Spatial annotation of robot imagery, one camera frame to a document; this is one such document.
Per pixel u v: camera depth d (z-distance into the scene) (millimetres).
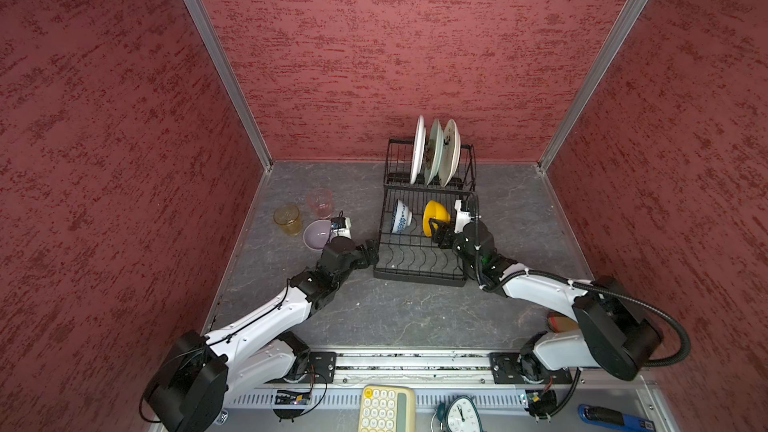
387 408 680
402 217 921
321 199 1170
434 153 756
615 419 645
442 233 767
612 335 437
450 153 747
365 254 749
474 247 642
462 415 652
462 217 752
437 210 843
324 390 684
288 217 923
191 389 395
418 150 752
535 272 568
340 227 718
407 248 952
